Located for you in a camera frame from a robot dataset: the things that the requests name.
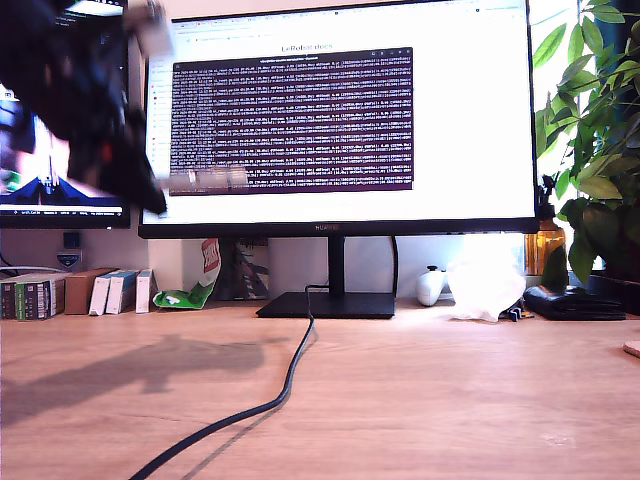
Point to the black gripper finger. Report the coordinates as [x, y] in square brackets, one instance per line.
[132, 175]

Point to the metallic laser pointer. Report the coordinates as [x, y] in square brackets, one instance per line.
[210, 181]

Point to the blue shield badge tag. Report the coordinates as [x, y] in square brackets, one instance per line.
[69, 260]

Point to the smaller black monitor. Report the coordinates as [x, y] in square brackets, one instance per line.
[25, 165]

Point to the white and blue box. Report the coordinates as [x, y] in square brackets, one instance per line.
[100, 297]
[120, 295]
[143, 292]

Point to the brown cardboard box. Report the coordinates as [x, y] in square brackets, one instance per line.
[80, 295]

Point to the green Jenkki gum bag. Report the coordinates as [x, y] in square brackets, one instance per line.
[185, 297]

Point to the grey patterned package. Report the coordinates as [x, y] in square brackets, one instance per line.
[252, 270]

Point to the green and white box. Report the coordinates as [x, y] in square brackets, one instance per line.
[37, 300]
[7, 300]

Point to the white game controller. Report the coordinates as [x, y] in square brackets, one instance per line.
[430, 290]

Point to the large black Huawei monitor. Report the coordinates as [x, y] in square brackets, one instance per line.
[475, 125]

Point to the white plastic bag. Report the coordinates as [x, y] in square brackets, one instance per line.
[485, 290]

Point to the amber pump bottle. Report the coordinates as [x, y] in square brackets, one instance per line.
[542, 245]

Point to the black leather wallet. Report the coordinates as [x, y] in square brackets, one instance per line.
[575, 305]

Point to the green leafy plant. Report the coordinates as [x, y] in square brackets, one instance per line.
[595, 175]

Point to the black plant pot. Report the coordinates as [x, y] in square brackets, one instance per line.
[620, 295]

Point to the cork coaster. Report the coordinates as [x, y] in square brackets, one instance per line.
[632, 348]

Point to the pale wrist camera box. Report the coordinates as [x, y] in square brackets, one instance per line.
[150, 30]

